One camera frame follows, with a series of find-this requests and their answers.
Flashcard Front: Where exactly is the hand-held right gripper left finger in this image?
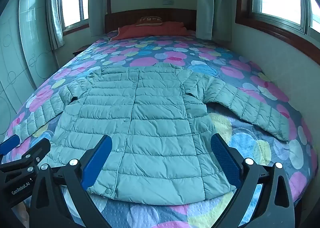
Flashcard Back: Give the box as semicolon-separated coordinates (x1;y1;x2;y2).
29;135;113;228

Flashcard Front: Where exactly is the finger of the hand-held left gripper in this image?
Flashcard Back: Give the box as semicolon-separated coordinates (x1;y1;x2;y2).
0;134;21;156
15;138;52;169

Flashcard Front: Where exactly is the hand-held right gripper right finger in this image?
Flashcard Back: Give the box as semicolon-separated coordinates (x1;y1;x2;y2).
210;133;296;228

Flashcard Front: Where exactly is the light green puffer jacket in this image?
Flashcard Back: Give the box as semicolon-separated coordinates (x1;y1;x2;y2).
14;62;290;205

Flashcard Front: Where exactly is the circle-patterned bedspread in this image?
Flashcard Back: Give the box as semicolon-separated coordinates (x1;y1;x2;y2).
0;31;319;228

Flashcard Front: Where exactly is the glossy circle-patterned wardrobe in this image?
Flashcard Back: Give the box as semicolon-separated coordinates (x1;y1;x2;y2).
0;0;60;139

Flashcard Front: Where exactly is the dark wooden nightstand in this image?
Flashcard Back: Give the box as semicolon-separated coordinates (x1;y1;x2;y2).
72;45;88;56

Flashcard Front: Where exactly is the pale green curtain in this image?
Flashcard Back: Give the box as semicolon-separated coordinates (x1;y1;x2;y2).
47;0;65;50
196;0;238;42
89;0;111;37

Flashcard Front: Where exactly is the red pillow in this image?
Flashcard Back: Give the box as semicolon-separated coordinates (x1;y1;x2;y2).
111;21;188;41

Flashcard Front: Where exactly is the dark wooden headboard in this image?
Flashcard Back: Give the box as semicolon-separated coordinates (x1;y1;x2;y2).
104;9;198;34

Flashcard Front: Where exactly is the orange printed pillow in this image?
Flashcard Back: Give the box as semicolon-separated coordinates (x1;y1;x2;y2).
135;16;164;27

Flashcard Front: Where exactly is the small white-framed window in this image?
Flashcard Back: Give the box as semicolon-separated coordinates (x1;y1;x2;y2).
54;0;91;36

